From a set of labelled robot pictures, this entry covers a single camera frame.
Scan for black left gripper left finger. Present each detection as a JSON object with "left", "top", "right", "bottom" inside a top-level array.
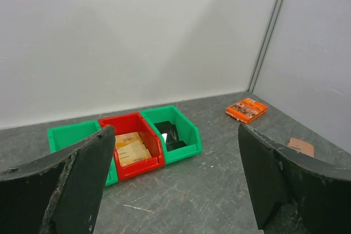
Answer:
[{"left": 1, "top": 126, "right": 115, "bottom": 233}]

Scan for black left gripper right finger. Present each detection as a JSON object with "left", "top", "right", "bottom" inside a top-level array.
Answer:
[{"left": 238, "top": 124, "right": 350, "bottom": 233}]

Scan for tan leather card holder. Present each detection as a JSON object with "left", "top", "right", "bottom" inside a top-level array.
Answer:
[{"left": 287, "top": 138, "right": 315, "bottom": 158}]

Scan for beige cards in red bin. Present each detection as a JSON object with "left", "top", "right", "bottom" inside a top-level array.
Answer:
[{"left": 115, "top": 132, "right": 152, "bottom": 167}]

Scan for black cards in green bin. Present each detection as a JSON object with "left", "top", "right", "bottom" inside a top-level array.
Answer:
[{"left": 155, "top": 121, "right": 186, "bottom": 152}]

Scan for left green plastic bin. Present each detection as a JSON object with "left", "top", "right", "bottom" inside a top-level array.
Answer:
[{"left": 47, "top": 120, "right": 119, "bottom": 187}]

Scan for green plastic bin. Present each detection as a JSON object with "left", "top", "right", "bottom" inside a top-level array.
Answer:
[
  {"left": 140, "top": 105, "right": 203, "bottom": 164},
  {"left": 47, "top": 120, "right": 119, "bottom": 187}
]

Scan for red plastic bin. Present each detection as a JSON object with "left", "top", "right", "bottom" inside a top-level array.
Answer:
[{"left": 98, "top": 112, "right": 165, "bottom": 181}]

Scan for orange screw box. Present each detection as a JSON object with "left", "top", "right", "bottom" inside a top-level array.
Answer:
[{"left": 225, "top": 98, "right": 268, "bottom": 124}]

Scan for right green plastic bin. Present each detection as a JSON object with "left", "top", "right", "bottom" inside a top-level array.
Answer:
[{"left": 140, "top": 105, "right": 203, "bottom": 164}]

